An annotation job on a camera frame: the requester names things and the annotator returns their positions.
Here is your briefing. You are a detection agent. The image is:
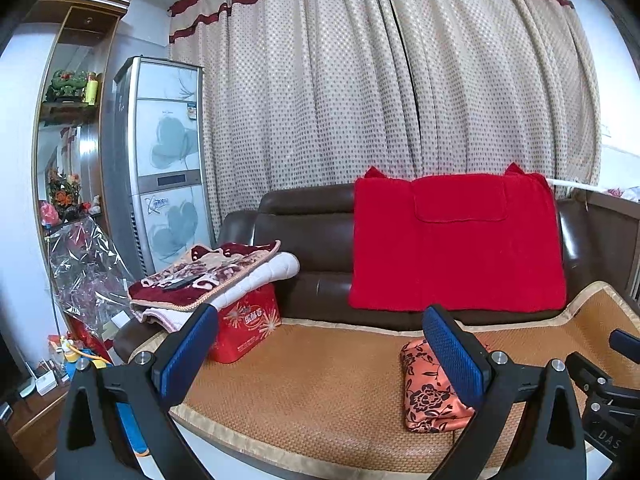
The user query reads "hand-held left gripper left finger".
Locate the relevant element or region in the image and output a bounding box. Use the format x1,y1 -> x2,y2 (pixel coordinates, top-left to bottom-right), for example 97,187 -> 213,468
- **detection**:
55,304 -> 221,480

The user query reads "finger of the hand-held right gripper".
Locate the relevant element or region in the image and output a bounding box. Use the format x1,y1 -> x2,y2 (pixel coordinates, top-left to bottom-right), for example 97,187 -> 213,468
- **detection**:
609,329 -> 640,362
565,351 -> 617,397

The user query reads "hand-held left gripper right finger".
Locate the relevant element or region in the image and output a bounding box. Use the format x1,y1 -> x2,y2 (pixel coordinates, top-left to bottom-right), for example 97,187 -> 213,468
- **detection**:
422,304 -> 588,480

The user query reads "orange floral shirt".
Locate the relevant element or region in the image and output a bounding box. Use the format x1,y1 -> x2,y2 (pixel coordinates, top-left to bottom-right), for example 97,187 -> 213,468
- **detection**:
399,339 -> 476,433

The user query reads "red gift box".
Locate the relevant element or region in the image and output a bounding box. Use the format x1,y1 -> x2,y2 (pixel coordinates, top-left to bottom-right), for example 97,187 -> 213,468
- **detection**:
205,282 -> 281,363

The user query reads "black remote control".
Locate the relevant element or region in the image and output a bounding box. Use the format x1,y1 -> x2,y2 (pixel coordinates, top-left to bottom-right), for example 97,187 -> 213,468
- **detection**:
162,275 -> 201,292

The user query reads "blue bag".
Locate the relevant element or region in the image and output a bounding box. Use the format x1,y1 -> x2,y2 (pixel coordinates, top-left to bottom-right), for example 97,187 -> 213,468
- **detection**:
114,400 -> 151,458

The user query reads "folded floral quilt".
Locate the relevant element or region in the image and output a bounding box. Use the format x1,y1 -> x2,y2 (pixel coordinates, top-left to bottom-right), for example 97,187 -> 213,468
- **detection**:
127,241 -> 301,333

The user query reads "red towel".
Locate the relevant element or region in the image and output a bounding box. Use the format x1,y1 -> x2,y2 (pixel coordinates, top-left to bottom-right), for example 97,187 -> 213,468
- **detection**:
347,162 -> 568,313

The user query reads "red gift bag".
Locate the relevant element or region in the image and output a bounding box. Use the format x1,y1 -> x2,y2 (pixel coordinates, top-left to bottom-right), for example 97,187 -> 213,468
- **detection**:
67,316 -> 113,361

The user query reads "blue and yellow toy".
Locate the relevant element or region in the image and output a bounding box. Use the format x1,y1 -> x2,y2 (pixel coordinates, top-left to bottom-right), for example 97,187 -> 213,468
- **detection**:
60,337 -> 113,368

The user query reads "wooden side cabinet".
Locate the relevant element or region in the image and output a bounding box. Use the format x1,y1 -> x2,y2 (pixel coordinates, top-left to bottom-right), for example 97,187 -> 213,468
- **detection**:
582,187 -> 640,306

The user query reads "woven sofa mat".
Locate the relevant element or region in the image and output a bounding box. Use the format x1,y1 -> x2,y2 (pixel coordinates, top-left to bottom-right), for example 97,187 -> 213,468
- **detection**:
127,280 -> 640,480

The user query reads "clear plastic wrap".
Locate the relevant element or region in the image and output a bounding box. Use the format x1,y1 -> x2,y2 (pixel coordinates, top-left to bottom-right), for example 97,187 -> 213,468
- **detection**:
45,215 -> 136,321

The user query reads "white router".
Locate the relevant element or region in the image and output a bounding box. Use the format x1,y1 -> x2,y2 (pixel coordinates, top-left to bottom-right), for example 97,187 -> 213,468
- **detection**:
20,360 -> 63,397

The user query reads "brown leather sofa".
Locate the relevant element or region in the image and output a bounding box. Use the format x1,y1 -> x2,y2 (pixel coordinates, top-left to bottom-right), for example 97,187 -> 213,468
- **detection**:
112,182 -> 640,361

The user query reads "white pipe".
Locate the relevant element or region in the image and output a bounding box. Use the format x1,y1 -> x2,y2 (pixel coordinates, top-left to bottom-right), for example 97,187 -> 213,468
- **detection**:
547,176 -> 603,192

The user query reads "low wooden cabinet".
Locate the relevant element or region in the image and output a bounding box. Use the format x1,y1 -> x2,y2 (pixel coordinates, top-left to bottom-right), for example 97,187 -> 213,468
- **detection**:
0,380 -> 71,476

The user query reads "standing air conditioner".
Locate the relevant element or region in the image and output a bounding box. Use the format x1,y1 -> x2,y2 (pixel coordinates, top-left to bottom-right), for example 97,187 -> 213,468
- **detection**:
102,57 -> 216,281

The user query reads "flower arrangement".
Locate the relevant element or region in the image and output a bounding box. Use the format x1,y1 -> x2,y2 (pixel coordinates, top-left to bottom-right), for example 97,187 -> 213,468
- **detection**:
47,170 -> 83,221

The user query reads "beige dotted curtain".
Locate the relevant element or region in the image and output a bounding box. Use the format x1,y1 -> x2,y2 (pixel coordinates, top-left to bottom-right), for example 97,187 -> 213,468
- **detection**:
167,0 -> 603,241

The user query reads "green ornament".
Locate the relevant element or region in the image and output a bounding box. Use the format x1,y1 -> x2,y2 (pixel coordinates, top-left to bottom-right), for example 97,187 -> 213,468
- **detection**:
46,69 -> 88,103

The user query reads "wooden display cabinet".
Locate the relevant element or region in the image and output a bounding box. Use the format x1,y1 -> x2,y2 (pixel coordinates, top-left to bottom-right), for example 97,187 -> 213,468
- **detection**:
30,0 -> 133,241

